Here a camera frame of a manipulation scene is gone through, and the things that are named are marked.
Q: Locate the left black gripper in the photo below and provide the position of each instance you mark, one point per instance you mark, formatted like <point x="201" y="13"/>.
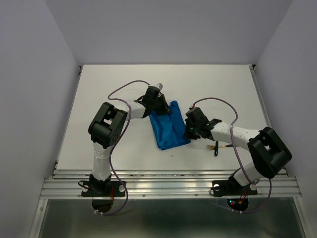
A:
<point x="165" y="109"/>

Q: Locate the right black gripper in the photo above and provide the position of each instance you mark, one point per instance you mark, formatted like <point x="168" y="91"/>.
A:
<point x="187" y="134"/>

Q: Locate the blue cloth napkin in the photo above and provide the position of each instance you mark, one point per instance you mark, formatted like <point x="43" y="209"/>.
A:
<point x="169" y="129"/>

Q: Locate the gold spoon green handle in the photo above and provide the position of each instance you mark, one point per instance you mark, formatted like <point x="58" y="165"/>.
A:
<point x="216" y="149"/>

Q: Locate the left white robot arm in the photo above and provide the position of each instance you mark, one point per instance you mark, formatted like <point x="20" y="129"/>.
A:
<point x="106" y="129"/>

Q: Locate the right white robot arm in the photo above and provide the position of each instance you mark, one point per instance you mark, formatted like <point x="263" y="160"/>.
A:
<point x="268" y="152"/>

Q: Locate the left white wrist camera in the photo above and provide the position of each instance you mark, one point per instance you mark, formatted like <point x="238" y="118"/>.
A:
<point x="159" y="86"/>

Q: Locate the gold fork green handle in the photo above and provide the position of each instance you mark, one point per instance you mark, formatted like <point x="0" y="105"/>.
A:
<point x="213" y="147"/>

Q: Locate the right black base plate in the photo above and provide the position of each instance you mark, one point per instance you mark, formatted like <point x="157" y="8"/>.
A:
<point x="228" y="187"/>

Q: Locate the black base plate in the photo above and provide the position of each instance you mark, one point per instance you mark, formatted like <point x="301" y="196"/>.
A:
<point x="228" y="187"/>
<point x="114" y="189"/>

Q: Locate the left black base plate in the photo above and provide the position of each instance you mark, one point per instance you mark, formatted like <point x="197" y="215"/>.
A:
<point x="114" y="189"/>

